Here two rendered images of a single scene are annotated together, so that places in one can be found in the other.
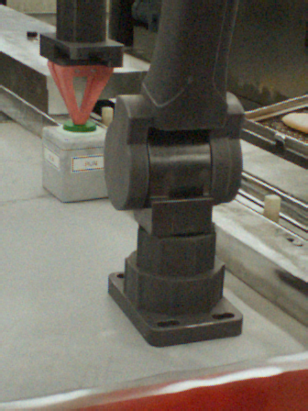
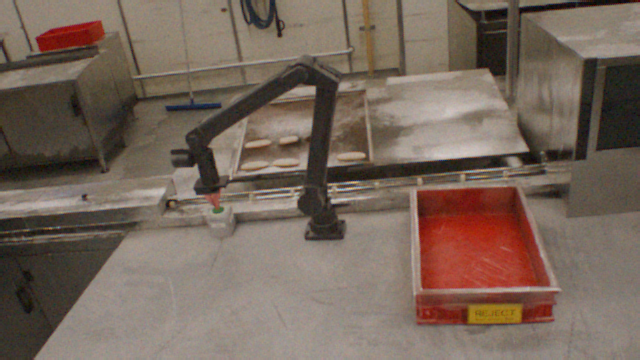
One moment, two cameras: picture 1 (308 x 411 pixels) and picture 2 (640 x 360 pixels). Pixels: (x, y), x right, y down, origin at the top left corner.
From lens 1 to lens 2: 1.22 m
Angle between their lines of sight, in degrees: 51
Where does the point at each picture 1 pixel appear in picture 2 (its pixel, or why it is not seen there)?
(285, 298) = (339, 210)
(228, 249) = not seen: hidden behind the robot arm
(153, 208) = (327, 207)
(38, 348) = (331, 258)
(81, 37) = (218, 180)
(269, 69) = not seen: outside the picture
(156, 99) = (318, 181)
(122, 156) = (314, 200)
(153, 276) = (331, 224)
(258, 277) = not seen: hidden behind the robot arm
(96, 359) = (343, 249)
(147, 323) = (338, 235)
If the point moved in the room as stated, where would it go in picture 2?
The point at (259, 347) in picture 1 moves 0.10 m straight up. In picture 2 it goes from (353, 223) to (350, 195)
